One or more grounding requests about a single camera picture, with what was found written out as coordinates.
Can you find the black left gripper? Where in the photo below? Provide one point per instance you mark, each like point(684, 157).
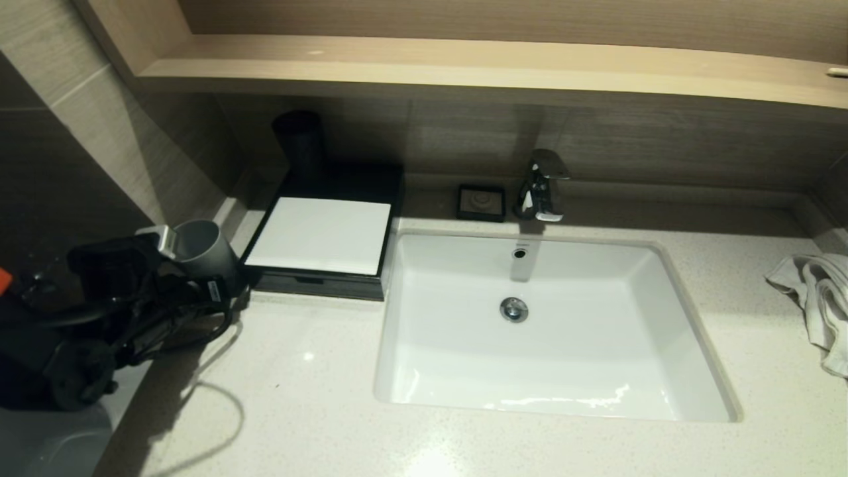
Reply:
point(209, 291)

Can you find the grey plastic cup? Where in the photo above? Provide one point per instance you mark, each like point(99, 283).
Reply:
point(209, 248)

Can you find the drawer with plastic bags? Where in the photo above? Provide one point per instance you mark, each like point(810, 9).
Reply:
point(331, 287)

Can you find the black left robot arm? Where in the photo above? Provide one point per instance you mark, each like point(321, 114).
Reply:
point(79, 318)

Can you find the black amenity box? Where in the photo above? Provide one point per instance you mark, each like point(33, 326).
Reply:
point(391, 189)

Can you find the black tumbler cup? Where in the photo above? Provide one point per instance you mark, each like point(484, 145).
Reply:
point(298, 146)

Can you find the white bathtub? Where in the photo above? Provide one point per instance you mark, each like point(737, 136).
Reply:
point(53, 440)

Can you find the black soap dish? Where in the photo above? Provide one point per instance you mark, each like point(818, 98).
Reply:
point(480, 203)

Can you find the chrome sink drain stopper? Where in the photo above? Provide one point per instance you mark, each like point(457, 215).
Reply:
point(513, 309)

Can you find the light wooden shelf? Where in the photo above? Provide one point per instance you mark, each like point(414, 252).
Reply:
point(464, 66)

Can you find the chrome sink faucet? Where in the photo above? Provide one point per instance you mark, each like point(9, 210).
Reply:
point(540, 192)

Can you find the white sink basin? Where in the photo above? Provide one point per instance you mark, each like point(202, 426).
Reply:
point(583, 351)

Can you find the white towel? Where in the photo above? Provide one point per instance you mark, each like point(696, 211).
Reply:
point(818, 298)

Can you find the small beige shelf item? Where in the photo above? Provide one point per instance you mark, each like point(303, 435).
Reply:
point(836, 71)

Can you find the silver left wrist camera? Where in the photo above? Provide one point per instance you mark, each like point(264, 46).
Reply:
point(160, 240)

